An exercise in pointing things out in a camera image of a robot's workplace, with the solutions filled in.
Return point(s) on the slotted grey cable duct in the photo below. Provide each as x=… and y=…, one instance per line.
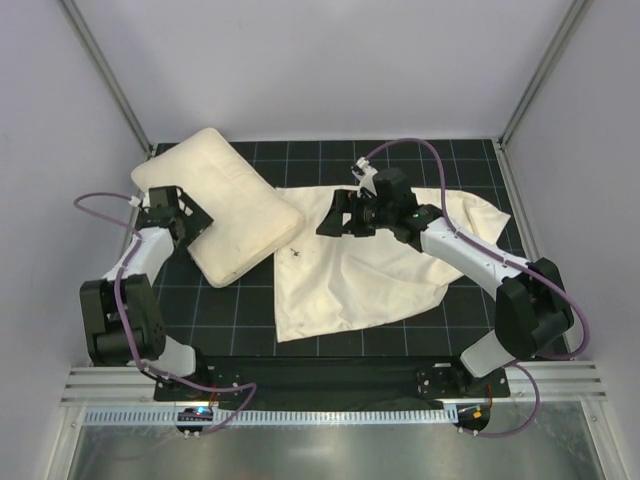
x=166, y=416

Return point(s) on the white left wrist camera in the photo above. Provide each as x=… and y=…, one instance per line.
x=140, y=202

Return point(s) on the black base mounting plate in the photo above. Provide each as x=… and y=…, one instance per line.
x=347, y=383

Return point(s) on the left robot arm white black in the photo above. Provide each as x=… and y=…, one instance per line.
x=122, y=318

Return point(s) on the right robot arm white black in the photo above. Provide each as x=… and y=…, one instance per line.
x=531, y=306

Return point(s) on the left aluminium frame post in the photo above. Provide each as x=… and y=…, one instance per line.
x=100, y=63

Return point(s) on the cream pillowcase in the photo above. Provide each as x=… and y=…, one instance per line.
x=325, y=285

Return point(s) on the cream pillow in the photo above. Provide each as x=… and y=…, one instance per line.
x=250, y=219

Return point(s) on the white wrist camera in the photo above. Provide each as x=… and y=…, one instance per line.
x=364, y=173
x=140, y=202

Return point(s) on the right aluminium frame post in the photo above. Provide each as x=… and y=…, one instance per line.
x=552, y=55

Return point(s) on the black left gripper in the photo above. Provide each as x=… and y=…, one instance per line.
x=185, y=220

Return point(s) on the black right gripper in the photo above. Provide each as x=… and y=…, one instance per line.
x=353, y=214

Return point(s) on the aluminium frame post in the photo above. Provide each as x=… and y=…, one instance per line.
x=552, y=55
x=100, y=63

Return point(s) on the aluminium front rail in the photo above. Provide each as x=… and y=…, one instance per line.
x=555, y=382

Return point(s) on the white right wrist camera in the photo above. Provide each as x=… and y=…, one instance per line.
x=364, y=173

